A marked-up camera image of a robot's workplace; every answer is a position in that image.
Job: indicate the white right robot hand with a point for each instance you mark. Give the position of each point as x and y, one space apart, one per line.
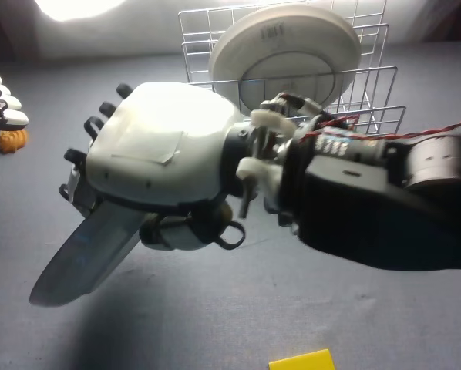
157 146

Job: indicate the white plate with stain marks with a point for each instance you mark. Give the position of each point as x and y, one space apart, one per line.
284 38

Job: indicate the small orange toy pastry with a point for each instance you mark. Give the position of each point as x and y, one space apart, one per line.
11 142

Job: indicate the yellow rectangular block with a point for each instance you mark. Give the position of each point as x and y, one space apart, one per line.
301 362

